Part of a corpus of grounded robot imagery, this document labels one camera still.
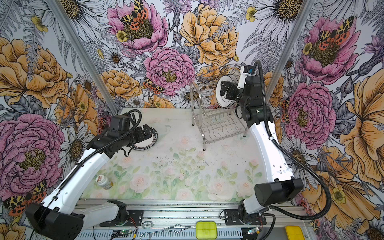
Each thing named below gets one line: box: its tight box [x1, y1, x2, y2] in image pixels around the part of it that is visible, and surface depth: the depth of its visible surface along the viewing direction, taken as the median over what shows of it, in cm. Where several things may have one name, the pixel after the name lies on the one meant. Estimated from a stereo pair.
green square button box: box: [195, 221, 218, 240], surface depth 72 cm
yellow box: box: [285, 225, 305, 240], surface depth 72 cm
